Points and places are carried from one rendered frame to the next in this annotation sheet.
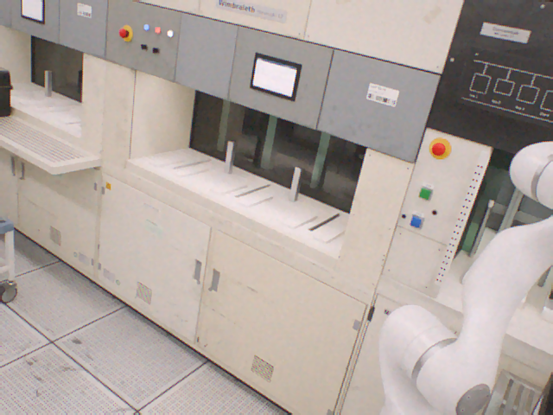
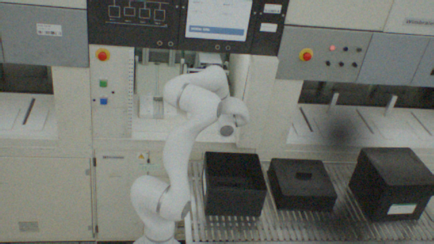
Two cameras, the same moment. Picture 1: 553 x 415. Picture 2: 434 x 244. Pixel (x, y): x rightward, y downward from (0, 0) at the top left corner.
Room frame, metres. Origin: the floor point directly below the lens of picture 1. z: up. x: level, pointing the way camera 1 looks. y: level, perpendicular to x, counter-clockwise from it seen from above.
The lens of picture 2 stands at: (-0.23, 0.33, 2.30)
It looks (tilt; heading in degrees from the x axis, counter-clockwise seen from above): 34 degrees down; 318
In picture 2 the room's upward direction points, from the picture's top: 9 degrees clockwise
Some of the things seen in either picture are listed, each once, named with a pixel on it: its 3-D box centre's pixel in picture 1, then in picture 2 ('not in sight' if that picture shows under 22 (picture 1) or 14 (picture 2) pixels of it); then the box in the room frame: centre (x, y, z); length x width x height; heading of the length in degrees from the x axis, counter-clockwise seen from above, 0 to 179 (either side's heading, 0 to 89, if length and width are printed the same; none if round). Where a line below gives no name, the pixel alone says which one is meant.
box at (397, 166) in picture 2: not in sight; (390, 183); (0.48, -1.55, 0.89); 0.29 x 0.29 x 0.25; 64
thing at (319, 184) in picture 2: not in sight; (301, 181); (0.76, -1.20, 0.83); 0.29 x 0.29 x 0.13; 59
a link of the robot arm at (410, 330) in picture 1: (415, 371); (153, 206); (0.78, -0.32, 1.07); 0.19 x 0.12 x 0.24; 26
